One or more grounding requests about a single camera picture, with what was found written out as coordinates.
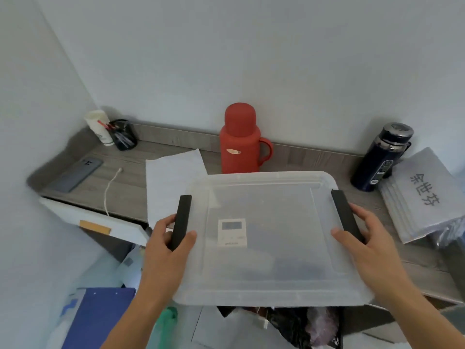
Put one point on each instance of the person's left hand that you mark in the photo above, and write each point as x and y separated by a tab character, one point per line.
163	258

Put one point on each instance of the person's right hand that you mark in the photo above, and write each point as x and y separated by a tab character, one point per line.
374	258

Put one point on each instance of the person's right thumb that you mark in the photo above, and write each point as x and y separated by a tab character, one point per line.
345	238

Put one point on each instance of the person's left thumb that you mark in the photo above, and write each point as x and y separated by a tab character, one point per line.
187	240

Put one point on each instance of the clear plastic storage box lid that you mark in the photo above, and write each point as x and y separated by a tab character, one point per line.
265	258

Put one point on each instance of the person's right forearm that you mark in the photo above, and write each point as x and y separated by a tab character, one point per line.
421	319

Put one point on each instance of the person's left forearm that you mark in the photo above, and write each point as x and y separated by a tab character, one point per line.
132	319

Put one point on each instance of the white paper sheet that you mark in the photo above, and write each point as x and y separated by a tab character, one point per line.
170	185

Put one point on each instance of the dark blue insulated bottle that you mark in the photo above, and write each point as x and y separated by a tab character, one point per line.
381	159

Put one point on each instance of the stack of grey document pouches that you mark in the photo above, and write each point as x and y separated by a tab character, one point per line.
423	194

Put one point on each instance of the white open drawer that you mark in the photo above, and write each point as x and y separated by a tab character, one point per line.
94	221

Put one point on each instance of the black plastic bag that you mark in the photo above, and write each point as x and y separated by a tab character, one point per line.
290	325

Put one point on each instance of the red thermos jug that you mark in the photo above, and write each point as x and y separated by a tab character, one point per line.
239	148

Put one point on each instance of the blue clipboard folder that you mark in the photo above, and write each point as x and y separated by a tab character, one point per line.
98	316

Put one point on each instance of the black mesh pen holder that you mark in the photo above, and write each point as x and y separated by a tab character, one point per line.
124	136

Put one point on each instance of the grey smartphone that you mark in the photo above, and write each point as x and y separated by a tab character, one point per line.
74	174

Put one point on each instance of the red pen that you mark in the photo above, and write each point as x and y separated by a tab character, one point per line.
104	125

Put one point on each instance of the white tube bottle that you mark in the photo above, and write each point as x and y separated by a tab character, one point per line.
98	127

